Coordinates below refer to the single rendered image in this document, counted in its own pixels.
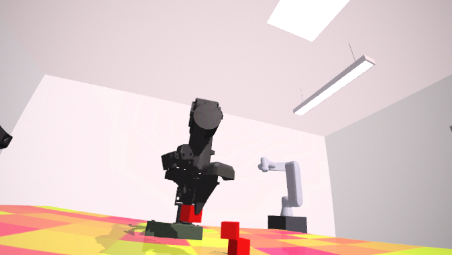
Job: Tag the red cube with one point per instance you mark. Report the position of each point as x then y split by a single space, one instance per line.
229 230
187 214
239 247

